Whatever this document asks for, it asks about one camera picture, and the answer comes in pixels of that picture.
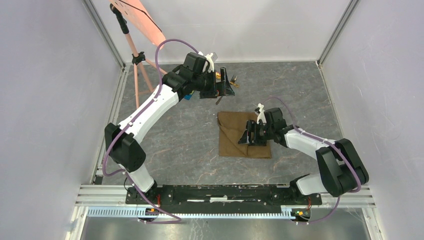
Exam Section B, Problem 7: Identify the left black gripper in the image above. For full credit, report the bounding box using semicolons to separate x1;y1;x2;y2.
192;67;235;100

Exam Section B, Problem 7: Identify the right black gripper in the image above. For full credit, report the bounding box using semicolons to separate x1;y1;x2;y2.
237;119;274;147

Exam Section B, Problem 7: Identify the brown cloth napkin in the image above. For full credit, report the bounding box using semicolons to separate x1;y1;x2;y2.
217;111;272;159

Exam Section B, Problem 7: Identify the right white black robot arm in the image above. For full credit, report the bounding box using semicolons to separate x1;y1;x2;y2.
238;104;369;204

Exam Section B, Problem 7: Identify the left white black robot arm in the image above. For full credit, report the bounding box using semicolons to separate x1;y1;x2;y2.
104;52;235;204

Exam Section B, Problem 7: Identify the gold spoon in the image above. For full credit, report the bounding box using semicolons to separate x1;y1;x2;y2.
215;72;240;88

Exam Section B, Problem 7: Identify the black fork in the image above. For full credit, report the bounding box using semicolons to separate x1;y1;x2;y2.
215;75;240;105

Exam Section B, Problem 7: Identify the colourful toy block structure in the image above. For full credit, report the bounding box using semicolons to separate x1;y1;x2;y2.
183;93;193;100

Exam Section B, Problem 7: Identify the pink music stand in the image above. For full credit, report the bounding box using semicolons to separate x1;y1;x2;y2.
109;0;166;108

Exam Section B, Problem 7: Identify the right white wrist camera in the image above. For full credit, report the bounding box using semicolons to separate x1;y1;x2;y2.
254;103;267;125

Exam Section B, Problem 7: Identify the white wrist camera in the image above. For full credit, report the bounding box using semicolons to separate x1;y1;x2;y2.
198;51;218;73
254;103;267;125

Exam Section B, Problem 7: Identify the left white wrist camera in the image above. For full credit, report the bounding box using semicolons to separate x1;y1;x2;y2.
198;51;218;73

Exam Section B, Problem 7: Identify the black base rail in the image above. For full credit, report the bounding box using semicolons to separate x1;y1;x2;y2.
145;184;323;215

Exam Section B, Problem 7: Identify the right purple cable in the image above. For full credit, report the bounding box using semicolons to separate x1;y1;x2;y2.
261;96;363;225

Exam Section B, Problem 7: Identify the purple cable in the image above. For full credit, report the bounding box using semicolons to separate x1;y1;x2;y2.
261;96;363;225
100;38;200;225

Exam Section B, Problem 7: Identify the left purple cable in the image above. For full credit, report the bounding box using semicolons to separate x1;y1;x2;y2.
100;38;200;225

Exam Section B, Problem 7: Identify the white slotted cable duct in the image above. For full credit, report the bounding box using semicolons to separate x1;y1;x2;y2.
86;206;309;220

